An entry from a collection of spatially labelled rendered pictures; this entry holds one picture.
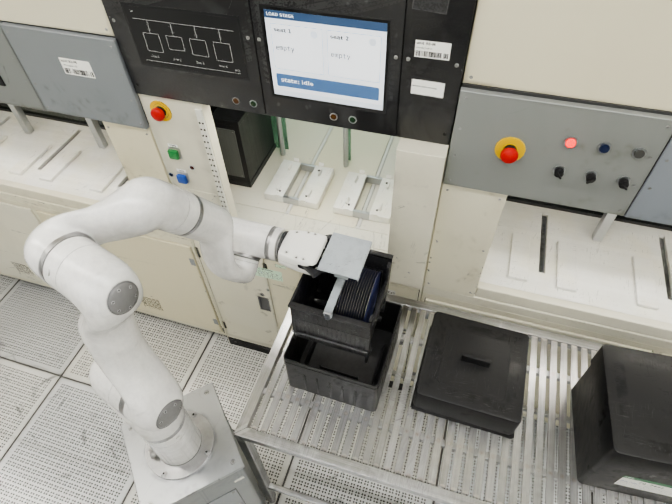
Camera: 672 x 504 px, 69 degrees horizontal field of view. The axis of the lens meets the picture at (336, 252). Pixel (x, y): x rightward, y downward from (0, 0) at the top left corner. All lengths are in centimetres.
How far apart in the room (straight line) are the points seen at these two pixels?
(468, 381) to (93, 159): 173
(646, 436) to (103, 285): 119
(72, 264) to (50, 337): 205
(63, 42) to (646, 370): 173
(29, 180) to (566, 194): 198
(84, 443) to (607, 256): 223
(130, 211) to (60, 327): 207
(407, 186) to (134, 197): 69
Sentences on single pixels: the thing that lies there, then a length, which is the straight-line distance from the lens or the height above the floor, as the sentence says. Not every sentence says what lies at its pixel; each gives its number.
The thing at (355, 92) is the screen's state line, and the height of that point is 151.
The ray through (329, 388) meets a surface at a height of 83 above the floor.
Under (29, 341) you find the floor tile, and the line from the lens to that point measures 297.
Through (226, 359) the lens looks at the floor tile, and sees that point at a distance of 252.
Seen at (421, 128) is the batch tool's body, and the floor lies 144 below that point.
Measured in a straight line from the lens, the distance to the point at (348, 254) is 116.
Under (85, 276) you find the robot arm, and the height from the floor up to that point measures 156.
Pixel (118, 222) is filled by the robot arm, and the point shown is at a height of 156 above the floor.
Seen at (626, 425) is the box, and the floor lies 101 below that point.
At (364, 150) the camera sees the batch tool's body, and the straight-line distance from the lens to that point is 209.
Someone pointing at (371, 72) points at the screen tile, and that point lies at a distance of 120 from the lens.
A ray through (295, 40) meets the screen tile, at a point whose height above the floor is 162.
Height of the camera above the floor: 216
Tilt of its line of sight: 50 degrees down
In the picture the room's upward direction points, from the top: 2 degrees counter-clockwise
